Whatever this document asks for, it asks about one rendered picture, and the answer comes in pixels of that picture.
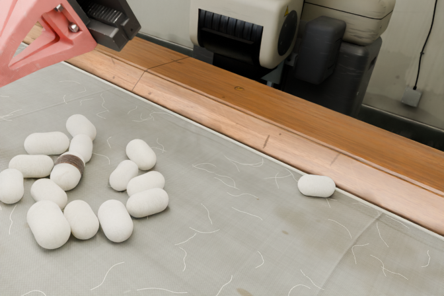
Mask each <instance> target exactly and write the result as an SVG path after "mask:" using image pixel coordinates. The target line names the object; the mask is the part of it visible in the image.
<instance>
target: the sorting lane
mask: <svg viewBox="0 0 444 296"><path fill-rule="evenodd" d="M75 114H80V115H83V116H84V117H85V118H86V119H88V120H89V121H90V122H91V123H92V124H93V125H94V127H95V128H96V137H95V139H94V140H93V141H92V156H91V158H90V160H89V161H88V162H87V163H85V170H84V172H83V175H82V177H81V180H80V182H79V183H78V184H77V185H76V187H74V188H73V189H71V190H68V191H64V192H65V193H66V195H67V203H66V206H67V205H68V204H69V203H70V202H72V201H75V200H82V201H84V202H86V203H88V204H89V206H90V207H91V209H92V211H93V213H94V214H95V215H96V217H97V218H98V210H99V208H100V206H101V205H102V204H103V203H104V202H106V201H108V200H118V201H120V202H122V203H123V204H124V206H125V207H126V204H127V201H128V199H129V198H130V197H129V195H128V192H127V189H126V190H123V191H117V190H115V189H113V187H111V185H110V175H111V174H112V173H113V171H114V170H115V169H116V168H117V166H118V165H119V164H120V163H121V162H122V161H125V160H130V159H129V157H128V156H127V154H126V147H127V145H128V143H129V142H130V141H132V140H134V139H140V140H143V141H144V142H146V144H148V146H149V147H150V148H151V149H152V150H153V151H154V153H155V154H156V158H157V160H156V163H155V165H154V167H153V168H151V169H149V170H141V169H138V174H137V176H141V175H143V174H145V173H148V172H151V171H157V172H159V173H161V174H162V175H163V177H164V179H165V186H164V188H163V190H164V191H165V192H166V193H167V194H168V205H167V207H166V208H165V209H164V210H163V211H161V212H158V213H155V214H152V215H148V216H145V217H133V216H132V215H130V214H129V216H130V217H131V220H132V222H133V231H132V234H131V236H130V237H129V238H128V239H127V240H125V241H122V242H114V241H111V240H110V239H108V238H107V236H106V235H105V233H104V231H103V229H102V226H101V224H100V221H99V219H98V222H99V227H98V231H97V233H96V234H95V235H94V236H93V237H91V238H89V239H85V240H82V239H78V238H76V237H75V236H74V235H73V234H72V232H71V233H70V236H69V238H68V240H67V242H66V243H65V244H64V245H62V246H61V247H59V248H55V249H47V248H44V247H42V246H40V245H39V244H38V243H37V241H36V239H35V236H34V234H33V232H32V230H31V228H30V227H29V225H28V222H27V218H26V217H27V213H28V210H29V209H30V208H31V207H32V206H33V205H34V204H35V203H36V201H35V200H34V199H33V197H32V196H31V192H30V191H31V187H32V185H33V183H35V181H37V180H39V179H42V178H23V186H24V194H23V196H22V198H21V199H20V200H19V201H18V202H16V203H3V202H2V201H1V200H0V296H444V237H442V236H440V235H438V234H436V233H434V232H431V231H429V230H427V229H425V228H423V227H421V226H419V225H417V224H414V223H412V222H410V221H408V220H405V219H403V218H401V217H399V216H397V215H395V214H393V213H391V212H388V211H386V210H384V209H382V208H380V207H377V206H375V205H373V204H371V203H369V202H367V201H365V200H362V199H360V198H358V197H356V196H353V195H351V194H349V193H347V192H345V191H343V190H341V189H339V188H335V191H334V193H333V194H332V195H331V196H328V197H326V198H323V197H318V196H306V195H304V194H302V193H301V192H300V190H299V188H298V181H299V179H300V178H301V177H302V176H304V175H306V173H304V172H301V171H300V170H297V169H296V168H293V167H291V166H289V165H287V164H284V163H282V162H280V161H278V160H275V159H273V158H271V157H269V156H267V155H265V154H263V153H261V152H258V151H256V150H254V149H252V148H249V147H247V146H246V145H243V144H241V143H239V142H237V141H235V140H232V139H230V138H228V137H226V136H224V135H221V134H220V133H217V132H215V131H213V130H211V129H209V128H206V127H204V126H202V125H200V124H197V123H195V122H193V121H191V120H189V119H187V118H185V117H183V116H180V115H178V114H176V113H174V112H171V111H170V110H167V109H166V108H163V107H161V106H159V105H157V104H154V103H152V102H150V101H148V100H145V99H144V98H141V97H140V96H137V95H135V94H133V93H131V92H128V91H126V90H124V89H121V88H120V87H117V86H116V85H113V84H111V83H109V82H107V81H105V80H102V79H100V78H98V77H96V76H94V75H91V74H90V73H87V72H85V71H83V70H81V69H79V68H76V67H74V66H72V65H70V64H68V63H66V62H64V61H62V62H59V63H56V64H53V65H51V66H48V67H45V68H43V69H40V70H38V71H35V72H33V73H31V74H29V75H27V76H25V77H23V78H21V79H18V80H16V81H14V82H12V83H9V84H8V85H5V86H4V87H1V88H0V173H1V172H2V171H3V170H5V169H8V168H9V163H10V161H11V159H12V158H14V157H16V156H17V155H29V154H28V153H27V152H26V150H25V148H24V142H25V139H26V138H27V137H28V136H29V135H30V134H33V133H48V132H54V131H59V132H61V133H64V134H65V135H66V136H67V137H68V139H69V147H70V143H71V140H72V139H73V136H72V135H71V134H70V133H69V132H68V130H67V128H66V123H67V120H68V119H69V117H71V116H72V115H75ZM69 147H68V148H67V150H66V151H65V152H64V153H66V152H69ZM64 153H62V154H64ZM62 154H59V155H47V156H49V157H50V158H51V159H52V161H53V162H54V164H55V163H56V161H57V159H58V158H59V157H60V156H61V155H62ZM43 178H48V179H50V175H49V176H47V177H43ZM66 206H65V207H64V208H63V209H62V210H61V212H62V213H63V215H64V210H65V208H66ZM126 210H127V208H126Z"/></svg>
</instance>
